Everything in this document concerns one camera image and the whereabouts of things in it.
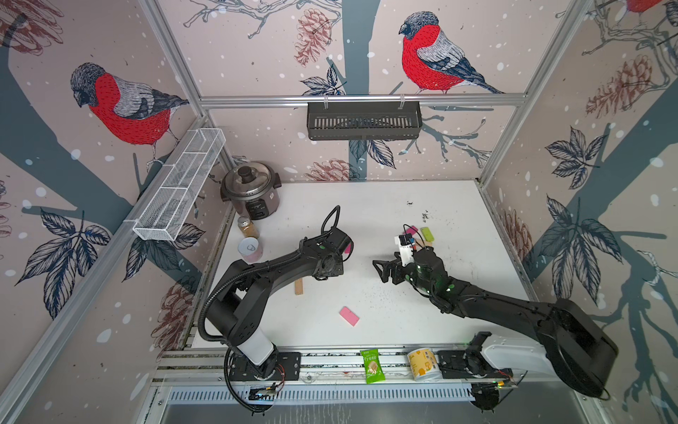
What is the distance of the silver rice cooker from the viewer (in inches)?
38.2

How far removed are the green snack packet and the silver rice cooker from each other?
63 centimetres

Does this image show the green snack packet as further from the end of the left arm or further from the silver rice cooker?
the silver rice cooker

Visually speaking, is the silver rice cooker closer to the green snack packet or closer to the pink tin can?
the pink tin can

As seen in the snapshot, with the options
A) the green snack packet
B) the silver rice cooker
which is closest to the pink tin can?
the silver rice cooker

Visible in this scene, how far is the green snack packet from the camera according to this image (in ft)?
→ 2.38
